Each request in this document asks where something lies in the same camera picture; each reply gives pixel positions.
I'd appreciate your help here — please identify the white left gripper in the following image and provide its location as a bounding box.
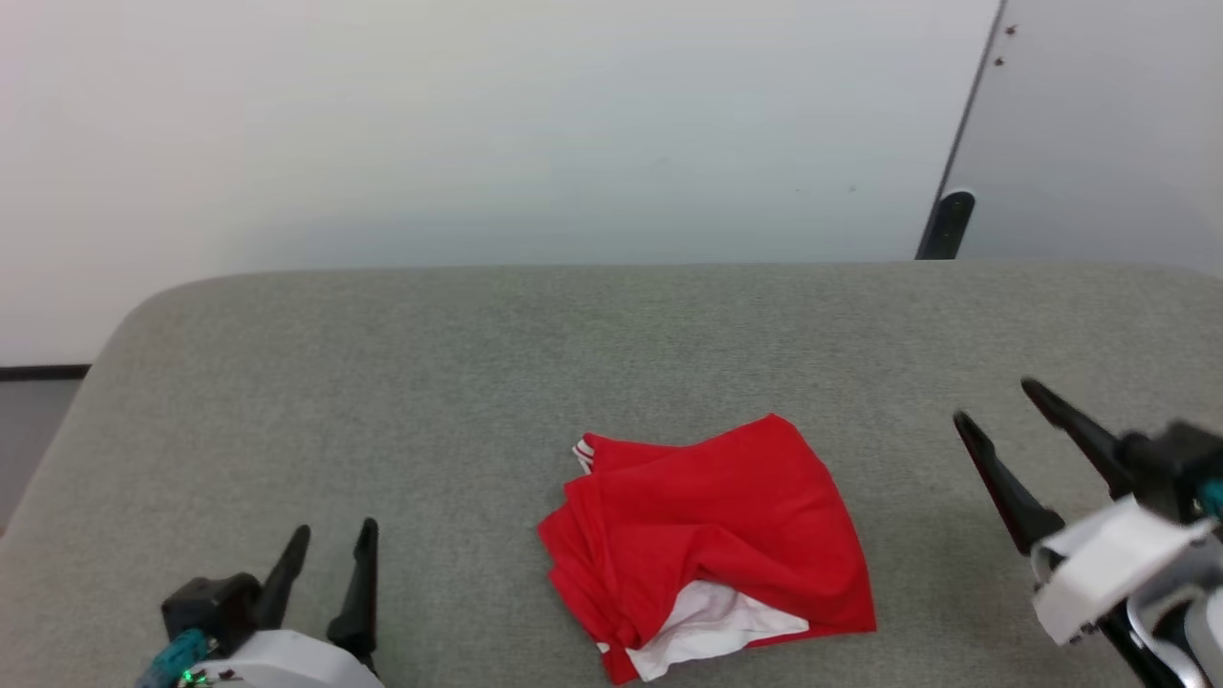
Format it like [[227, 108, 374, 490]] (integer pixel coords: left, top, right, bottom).
[[184, 518, 385, 688]]

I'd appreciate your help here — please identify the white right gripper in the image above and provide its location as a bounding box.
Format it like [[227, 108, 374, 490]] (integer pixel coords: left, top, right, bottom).
[[953, 376, 1223, 688]]

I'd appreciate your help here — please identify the red and white shirt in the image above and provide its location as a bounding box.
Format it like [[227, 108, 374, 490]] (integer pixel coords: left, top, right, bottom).
[[537, 413, 878, 686]]

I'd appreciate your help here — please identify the grey fabric sofa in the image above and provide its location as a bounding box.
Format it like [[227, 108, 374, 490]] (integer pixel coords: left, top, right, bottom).
[[0, 263, 1223, 688]]

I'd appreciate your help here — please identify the black rounded door stopper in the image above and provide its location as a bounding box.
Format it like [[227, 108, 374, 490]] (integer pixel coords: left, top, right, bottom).
[[915, 189, 976, 261]]

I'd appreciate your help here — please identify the teal left camera connector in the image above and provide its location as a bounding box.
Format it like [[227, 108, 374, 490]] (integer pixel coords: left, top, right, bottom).
[[134, 628, 211, 688]]

